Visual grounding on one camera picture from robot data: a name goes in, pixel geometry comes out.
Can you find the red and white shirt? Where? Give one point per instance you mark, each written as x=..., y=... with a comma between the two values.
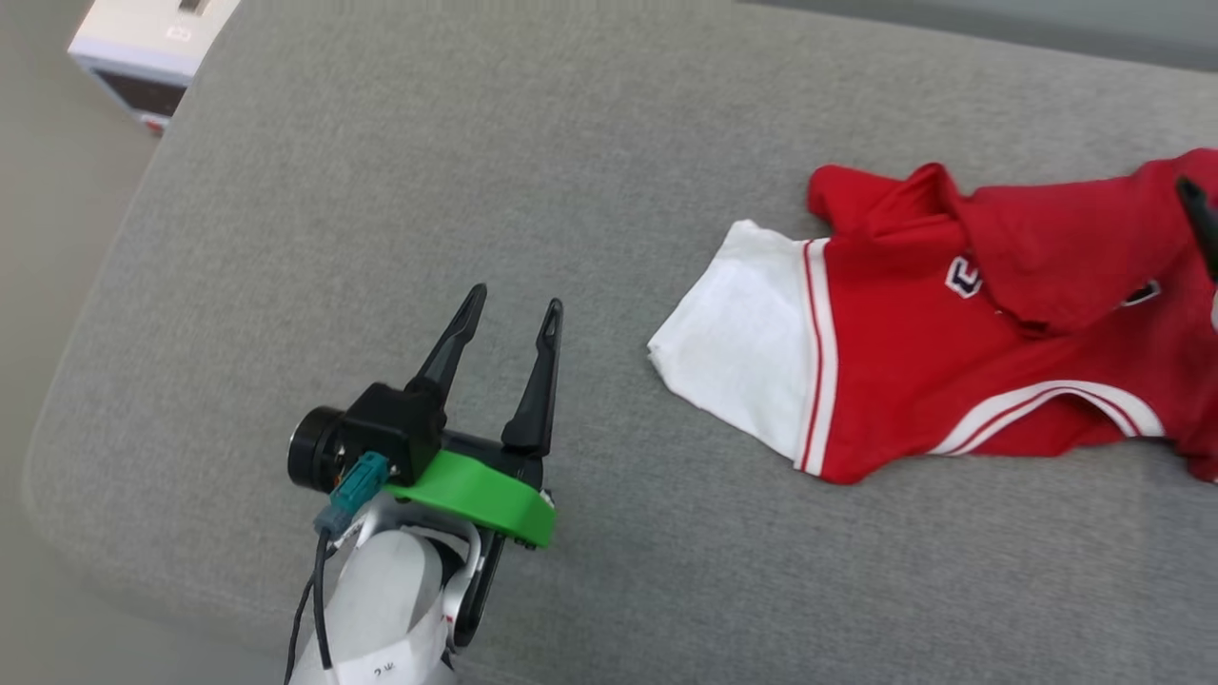
x=904, y=381

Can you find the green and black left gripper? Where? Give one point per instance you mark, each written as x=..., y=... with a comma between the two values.
x=476, y=495

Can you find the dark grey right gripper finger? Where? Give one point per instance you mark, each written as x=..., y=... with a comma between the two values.
x=1201, y=224

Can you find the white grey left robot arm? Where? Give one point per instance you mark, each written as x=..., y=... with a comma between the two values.
x=381, y=590

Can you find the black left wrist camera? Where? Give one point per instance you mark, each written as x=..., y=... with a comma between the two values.
x=390, y=428

